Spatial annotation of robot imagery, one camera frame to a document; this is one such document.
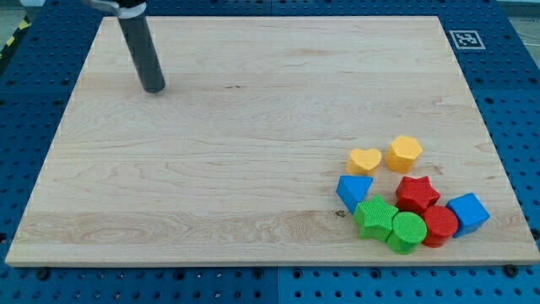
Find white fiducial marker tag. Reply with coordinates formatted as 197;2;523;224
449;30;485;50

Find yellow black hazard tape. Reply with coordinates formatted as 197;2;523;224
1;15;32;63

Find green star block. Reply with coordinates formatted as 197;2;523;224
353;194;398;242

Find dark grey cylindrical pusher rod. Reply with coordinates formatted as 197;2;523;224
118;14;165;94

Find yellow heart block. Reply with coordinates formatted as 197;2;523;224
345;149;382;176

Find green cylinder block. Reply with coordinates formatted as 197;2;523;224
386;212;427;255

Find red cylinder block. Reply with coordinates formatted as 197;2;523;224
422;205;459;248

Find silver and white rod mount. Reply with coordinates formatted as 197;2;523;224
83;0;147;19

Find blue cube block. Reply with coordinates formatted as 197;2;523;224
446;193;490;238

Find blue triangle block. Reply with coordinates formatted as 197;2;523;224
336;175;374;214

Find red star block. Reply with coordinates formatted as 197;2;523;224
395;176;440;215

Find yellow hexagon block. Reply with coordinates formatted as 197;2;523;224
385;135;423;174

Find light wooden board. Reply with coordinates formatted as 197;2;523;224
6;16;539;268

